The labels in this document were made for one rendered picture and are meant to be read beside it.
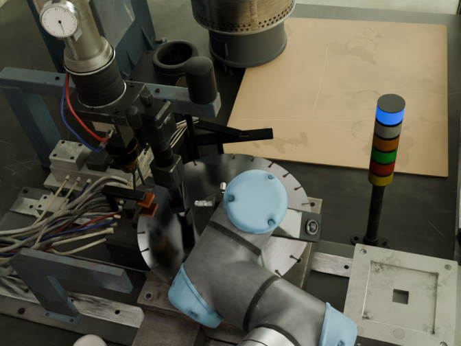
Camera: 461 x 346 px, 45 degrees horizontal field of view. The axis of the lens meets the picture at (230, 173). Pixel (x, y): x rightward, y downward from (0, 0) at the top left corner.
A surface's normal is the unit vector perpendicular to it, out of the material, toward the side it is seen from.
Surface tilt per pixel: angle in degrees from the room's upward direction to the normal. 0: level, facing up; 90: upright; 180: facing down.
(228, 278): 15
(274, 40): 89
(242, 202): 32
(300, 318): 20
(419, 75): 0
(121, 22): 90
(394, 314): 0
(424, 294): 0
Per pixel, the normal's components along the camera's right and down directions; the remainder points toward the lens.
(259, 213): 0.03, -0.17
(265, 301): -0.24, -0.48
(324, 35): -0.11, -0.65
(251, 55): 0.07, 0.74
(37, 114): 0.95, 0.15
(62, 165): -0.28, 0.75
